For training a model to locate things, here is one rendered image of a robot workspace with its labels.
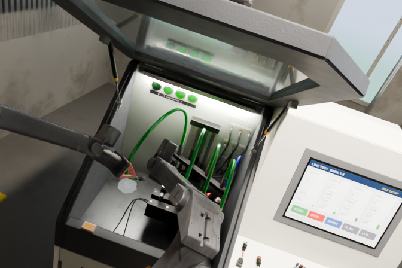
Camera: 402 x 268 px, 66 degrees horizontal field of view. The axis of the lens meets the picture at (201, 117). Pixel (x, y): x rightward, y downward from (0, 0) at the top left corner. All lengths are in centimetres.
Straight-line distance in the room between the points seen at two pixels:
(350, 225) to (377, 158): 31
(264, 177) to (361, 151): 39
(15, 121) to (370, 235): 136
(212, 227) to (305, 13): 286
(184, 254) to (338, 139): 86
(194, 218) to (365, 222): 100
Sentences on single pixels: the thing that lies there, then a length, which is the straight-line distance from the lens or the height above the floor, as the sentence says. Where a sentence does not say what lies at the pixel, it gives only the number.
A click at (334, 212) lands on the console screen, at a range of 144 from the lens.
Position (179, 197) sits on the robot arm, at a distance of 66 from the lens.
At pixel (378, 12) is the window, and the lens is 333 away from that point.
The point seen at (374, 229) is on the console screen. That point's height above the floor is 122.
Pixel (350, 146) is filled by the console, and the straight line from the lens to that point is 133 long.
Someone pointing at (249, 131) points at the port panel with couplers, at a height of 131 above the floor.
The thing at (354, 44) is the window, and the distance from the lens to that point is 335.
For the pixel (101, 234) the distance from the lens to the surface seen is 135.
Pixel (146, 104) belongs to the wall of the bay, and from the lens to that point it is 153.
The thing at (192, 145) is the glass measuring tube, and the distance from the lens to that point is 154.
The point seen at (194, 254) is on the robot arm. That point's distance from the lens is 63.
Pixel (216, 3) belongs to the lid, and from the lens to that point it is 50.
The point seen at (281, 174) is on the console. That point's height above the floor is 131.
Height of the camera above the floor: 205
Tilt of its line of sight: 30 degrees down
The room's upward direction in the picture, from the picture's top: 18 degrees clockwise
